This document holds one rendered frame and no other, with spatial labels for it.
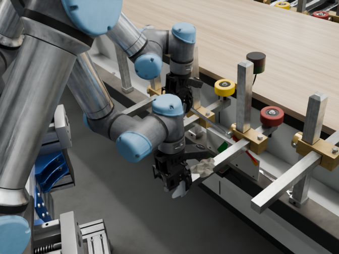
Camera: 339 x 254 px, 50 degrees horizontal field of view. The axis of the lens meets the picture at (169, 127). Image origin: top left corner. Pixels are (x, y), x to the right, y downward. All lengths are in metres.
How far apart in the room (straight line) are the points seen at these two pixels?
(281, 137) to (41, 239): 0.97
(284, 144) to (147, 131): 0.78
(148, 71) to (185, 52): 0.18
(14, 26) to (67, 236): 0.64
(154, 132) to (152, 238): 1.27
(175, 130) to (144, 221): 1.28
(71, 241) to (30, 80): 0.42
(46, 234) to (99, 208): 1.34
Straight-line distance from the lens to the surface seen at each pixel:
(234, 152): 1.22
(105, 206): 2.27
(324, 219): 1.28
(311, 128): 1.08
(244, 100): 1.20
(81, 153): 2.67
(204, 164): 1.15
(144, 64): 1.00
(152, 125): 0.86
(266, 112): 1.32
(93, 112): 0.89
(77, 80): 0.82
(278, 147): 1.54
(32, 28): 0.60
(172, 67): 1.18
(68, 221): 0.92
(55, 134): 1.23
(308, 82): 1.52
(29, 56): 0.60
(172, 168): 1.02
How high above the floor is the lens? 1.68
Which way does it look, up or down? 38 degrees down
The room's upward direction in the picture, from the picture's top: 6 degrees counter-clockwise
